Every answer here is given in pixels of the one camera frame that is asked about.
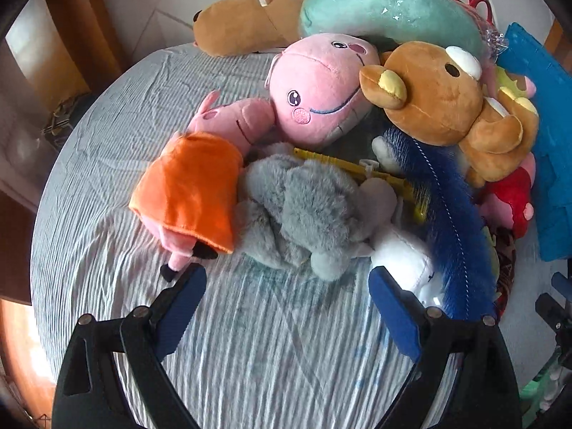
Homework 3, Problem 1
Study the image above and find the brown bear plush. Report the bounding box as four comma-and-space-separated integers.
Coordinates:
359, 41, 539, 188

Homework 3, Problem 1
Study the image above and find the red toy suitcase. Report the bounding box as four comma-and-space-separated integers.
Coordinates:
447, 0, 492, 23

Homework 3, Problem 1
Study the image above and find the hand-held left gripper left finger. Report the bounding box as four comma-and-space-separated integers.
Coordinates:
51, 263, 207, 429

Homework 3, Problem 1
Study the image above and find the small green plush toy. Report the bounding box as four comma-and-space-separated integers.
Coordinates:
483, 228, 500, 278

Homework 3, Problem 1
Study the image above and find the brown capybara plush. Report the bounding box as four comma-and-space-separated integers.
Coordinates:
193, 0, 311, 58

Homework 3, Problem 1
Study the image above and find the dark wooden cabinet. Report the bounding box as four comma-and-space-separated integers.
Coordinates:
0, 190, 39, 307

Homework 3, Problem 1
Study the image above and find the pink pig plush green hood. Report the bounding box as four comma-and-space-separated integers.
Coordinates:
494, 67, 539, 114

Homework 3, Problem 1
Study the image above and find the yellow plastic strip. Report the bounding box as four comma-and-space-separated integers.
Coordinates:
292, 147, 429, 223

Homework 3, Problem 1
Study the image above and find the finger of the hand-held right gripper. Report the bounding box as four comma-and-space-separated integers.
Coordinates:
551, 272, 572, 298

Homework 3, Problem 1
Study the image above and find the blue furry long plush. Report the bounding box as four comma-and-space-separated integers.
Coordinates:
384, 127, 498, 322

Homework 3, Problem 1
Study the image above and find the white plush toy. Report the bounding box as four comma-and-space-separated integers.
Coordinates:
370, 228, 436, 311

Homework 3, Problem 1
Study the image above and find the blue plastic crate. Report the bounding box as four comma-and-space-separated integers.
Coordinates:
496, 22, 572, 262

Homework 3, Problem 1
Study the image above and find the dark brown patterned plush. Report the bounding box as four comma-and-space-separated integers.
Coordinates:
489, 228, 517, 318

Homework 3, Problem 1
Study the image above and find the black box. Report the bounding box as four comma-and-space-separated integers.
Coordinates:
42, 94, 92, 144

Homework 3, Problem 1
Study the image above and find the teal pillow in plastic bag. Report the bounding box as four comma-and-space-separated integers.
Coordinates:
299, 0, 508, 61

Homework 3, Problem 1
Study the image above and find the pig plush in red dress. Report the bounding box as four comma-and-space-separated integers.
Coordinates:
476, 154, 537, 240

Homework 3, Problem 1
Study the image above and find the pink whale plush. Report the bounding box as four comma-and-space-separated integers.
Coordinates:
267, 33, 389, 146

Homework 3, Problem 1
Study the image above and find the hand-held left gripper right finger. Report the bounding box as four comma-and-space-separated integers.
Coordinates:
369, 266, 523, 429

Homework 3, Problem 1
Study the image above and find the grey fluffy plush toy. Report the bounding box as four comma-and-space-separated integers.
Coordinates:
235, 142, 398, 280

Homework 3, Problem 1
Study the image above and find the pig plush in orange dress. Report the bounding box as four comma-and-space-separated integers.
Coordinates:
129, 90, 275, 283

